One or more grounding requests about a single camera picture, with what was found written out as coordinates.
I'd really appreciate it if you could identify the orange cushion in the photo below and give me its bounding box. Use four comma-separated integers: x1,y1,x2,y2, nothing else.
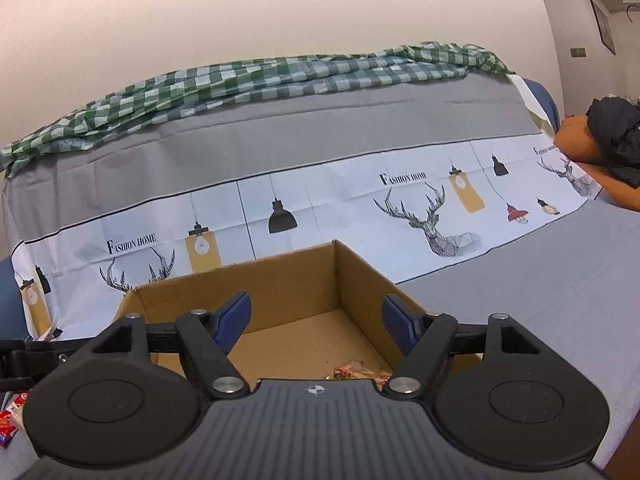
554,115,640,211

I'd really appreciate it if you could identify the grey deer print bedsheet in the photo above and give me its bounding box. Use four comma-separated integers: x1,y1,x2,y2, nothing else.
0,67,640,480

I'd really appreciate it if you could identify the cardboard box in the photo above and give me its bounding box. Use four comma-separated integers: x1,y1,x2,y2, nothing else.
112,240,483,382

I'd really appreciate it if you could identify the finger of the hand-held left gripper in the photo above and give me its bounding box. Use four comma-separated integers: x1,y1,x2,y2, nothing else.
0,338,94,392

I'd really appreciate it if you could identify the green checked cloth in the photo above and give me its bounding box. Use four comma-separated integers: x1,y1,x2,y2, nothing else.
0,40,516,178

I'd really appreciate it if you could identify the clear bag of yellow snacks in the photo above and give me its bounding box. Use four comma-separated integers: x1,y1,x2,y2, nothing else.
350,359,394,383

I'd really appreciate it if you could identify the black clothing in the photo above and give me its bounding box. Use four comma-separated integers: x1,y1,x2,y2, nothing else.
586,96,640,188

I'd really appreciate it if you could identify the framed wall picture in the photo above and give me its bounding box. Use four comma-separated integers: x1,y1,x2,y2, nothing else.
590,0,617,56

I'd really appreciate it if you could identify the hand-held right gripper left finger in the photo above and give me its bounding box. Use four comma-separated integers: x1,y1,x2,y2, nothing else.
88,290,251,401

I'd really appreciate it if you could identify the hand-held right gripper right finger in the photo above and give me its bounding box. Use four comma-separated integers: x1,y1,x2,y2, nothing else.
382,293,546,403

